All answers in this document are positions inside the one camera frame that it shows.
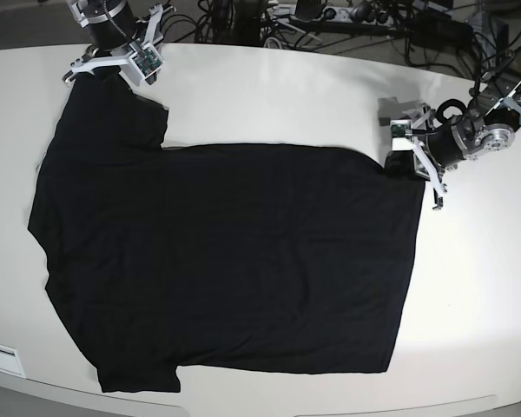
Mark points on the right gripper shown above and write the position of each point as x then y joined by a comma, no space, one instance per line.
153,34

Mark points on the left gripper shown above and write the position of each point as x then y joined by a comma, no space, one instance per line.
415,164

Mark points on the black T-shirt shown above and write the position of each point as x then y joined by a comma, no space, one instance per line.
258,257

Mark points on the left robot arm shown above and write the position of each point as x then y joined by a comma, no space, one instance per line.
426,142

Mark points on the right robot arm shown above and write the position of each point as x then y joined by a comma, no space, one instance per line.
120,41

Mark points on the white power strip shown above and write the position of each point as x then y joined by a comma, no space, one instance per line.
332,14

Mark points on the white label sticker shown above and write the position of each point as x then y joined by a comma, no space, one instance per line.
10,362

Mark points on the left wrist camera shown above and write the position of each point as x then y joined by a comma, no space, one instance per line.
401,134

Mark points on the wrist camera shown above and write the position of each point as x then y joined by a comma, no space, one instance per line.
401,134
148,63

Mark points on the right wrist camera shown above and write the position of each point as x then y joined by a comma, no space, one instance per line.
148,63

